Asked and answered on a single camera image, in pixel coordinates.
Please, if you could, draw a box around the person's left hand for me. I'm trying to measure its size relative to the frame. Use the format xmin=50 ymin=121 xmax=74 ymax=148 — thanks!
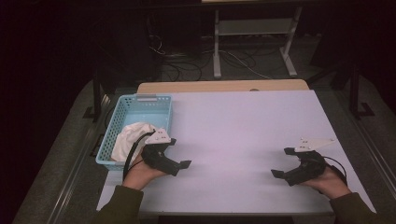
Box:
xmin=121 ymin=148 xmax=169 ymax=191

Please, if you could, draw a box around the wooden table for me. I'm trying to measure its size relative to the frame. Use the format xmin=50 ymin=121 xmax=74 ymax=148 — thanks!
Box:
xmin=136 ymin=78 xmax=311 ymax=94

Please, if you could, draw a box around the white floor cable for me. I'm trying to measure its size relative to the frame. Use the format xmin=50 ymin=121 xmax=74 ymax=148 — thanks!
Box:
xmin=218 ymin=49 xmax=272 ymax=80

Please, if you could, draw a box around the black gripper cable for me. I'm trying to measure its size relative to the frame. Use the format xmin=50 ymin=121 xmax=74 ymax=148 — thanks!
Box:
xmin=122 ymin=130 xmax=157 ymax=181
xmin=321 ymin=155 xmax=348 ymax=188

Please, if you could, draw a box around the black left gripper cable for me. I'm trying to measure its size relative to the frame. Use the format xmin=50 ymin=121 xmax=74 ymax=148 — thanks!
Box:
xmin=122 ymin=130 xmax=157 ymax=181

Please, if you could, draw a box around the blue plastic basket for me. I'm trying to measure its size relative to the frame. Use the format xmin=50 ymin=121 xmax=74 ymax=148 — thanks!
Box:
xmin=95 ymin=93 xmax=173 ymax=172

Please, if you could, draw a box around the cream baby bodysuit brown trim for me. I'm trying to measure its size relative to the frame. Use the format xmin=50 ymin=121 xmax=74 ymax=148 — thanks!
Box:
xmin=110 ymin=121 xmax=157 ymax=162

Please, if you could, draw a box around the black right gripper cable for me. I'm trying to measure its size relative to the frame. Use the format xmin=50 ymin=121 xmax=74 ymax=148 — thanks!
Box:
xmin=321 ymin=155 xmax=348 ymax=188

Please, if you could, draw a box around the metal floor rail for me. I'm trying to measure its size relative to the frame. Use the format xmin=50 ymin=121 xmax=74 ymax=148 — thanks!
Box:
xmin=46 ymin=92 xmax=108 ymax=224
xmin=339 ymin=90 xmax=396 ymax=200

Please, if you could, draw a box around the grey metal stand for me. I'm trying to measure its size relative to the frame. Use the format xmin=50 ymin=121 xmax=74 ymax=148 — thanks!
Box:
xmin=212 ymin=6 xmax=304 ymax=79

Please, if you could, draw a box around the black metal stand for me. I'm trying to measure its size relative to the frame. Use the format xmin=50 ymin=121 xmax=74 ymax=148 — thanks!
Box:
xmin=82 ymin=71 xmax=108 ymax=123
xmin=348 ymin=62 xmax=376 ymax=120

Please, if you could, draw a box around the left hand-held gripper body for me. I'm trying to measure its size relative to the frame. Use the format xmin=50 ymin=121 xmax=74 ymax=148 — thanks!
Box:
xmin=141 ymin=127 xmax=172 ymax=171

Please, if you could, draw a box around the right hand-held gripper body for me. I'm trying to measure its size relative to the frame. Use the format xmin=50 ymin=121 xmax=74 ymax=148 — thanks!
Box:
xmin=293 ymin=137 xmax=336 ymax=185

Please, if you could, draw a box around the black floor cable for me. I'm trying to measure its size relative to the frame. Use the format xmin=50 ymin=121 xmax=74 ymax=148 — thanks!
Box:
xmin=161 ymin=60 xmax=204 ymax=82

